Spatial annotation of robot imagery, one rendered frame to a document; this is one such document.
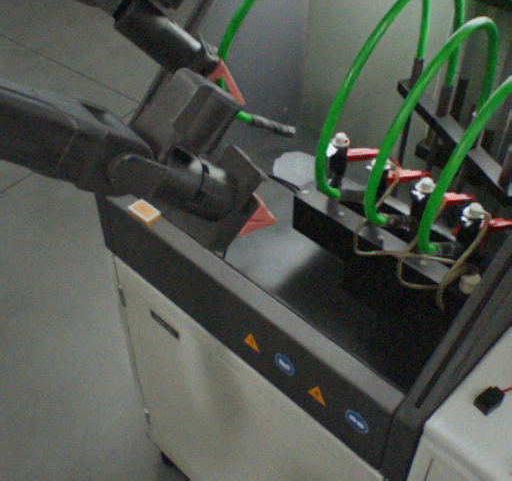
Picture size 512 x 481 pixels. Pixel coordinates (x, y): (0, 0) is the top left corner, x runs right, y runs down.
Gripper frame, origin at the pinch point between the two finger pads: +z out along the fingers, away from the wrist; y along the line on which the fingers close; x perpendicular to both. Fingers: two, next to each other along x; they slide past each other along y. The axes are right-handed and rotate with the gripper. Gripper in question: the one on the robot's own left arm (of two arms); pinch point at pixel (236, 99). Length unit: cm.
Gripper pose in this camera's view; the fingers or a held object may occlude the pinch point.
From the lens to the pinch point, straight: 98.8
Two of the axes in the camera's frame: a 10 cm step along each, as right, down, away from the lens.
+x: -6.7, 6.9, 2.8
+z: 7.2, 5.1, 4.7
